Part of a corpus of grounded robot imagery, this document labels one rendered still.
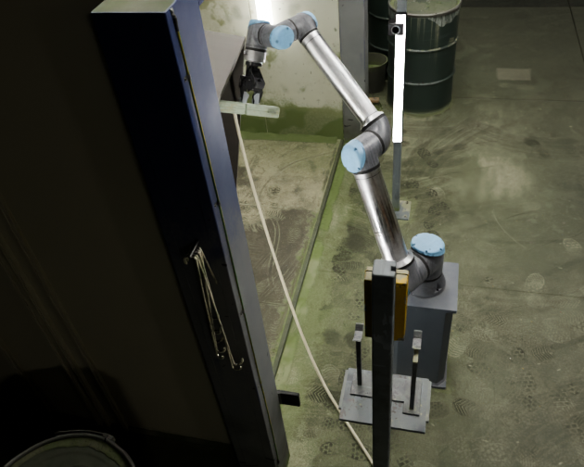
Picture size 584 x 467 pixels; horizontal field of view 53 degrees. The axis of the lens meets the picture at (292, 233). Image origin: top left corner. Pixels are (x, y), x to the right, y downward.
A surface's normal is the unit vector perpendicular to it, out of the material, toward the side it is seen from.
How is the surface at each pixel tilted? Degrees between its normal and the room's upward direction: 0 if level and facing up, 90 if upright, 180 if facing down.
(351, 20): 90
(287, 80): 90
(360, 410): 0
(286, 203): 0
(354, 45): 90
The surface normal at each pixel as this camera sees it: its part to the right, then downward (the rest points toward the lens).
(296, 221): -0.10, -0.73
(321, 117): -0.22, 0.67
